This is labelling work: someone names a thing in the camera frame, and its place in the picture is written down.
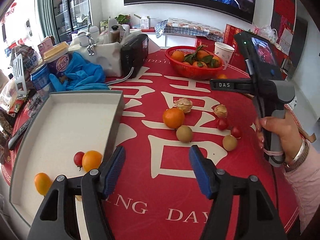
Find small orange kumquat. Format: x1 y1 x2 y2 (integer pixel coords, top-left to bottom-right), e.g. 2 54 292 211
34 172 53 196
82 150 103 172

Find red cherry tomato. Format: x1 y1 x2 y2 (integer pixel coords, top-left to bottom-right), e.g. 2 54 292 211
231 126 242 139
73 151 85 170
217 118 229 131

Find brown longan fruit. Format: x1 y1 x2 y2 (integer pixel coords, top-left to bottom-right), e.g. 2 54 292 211
222 135 238 152
176 125 193 143

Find large orange mandarin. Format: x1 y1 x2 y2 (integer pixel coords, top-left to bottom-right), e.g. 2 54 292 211
162 107 185 129

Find pink sleeved forearm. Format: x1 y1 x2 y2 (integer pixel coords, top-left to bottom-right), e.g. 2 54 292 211
284 142 319 232

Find person right hand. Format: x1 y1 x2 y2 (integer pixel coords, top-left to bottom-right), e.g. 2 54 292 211
255 110 304 164

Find orange beside basket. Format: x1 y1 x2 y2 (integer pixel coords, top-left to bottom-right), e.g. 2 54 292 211
216 74 228 79

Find red gift box stack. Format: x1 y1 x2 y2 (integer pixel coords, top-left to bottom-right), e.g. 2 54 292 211
195 24 287 72

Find white floral paper cup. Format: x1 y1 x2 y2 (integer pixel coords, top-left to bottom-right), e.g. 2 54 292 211
214 42 235 70

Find red plastic fruit basket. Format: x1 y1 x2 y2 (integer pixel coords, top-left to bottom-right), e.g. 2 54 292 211
165 45 225 80

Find long wooden back scratcher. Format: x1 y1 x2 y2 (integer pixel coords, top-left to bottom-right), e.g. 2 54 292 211
244 94 317 143

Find black remote control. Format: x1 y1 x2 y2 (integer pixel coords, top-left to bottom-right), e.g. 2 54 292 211
8 111 39 151

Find grey white tray box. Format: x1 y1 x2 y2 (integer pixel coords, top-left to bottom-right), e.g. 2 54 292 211
9 90 124 226

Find black radio device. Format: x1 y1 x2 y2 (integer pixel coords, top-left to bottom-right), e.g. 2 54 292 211
120 34 149 79

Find white foam box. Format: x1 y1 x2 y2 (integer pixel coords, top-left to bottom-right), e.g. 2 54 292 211
68 31 140 77

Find blue drink can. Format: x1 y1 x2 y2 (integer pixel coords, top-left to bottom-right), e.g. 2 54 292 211
30 62 54 99

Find blue rubber gloves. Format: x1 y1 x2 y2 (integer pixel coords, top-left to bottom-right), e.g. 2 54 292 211
49 52 109 92

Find white slotted spatula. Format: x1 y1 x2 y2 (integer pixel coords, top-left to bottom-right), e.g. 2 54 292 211
12 54 27 97

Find purple milk tea cup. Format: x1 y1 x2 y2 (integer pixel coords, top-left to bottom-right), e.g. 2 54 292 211
43 41 71 78

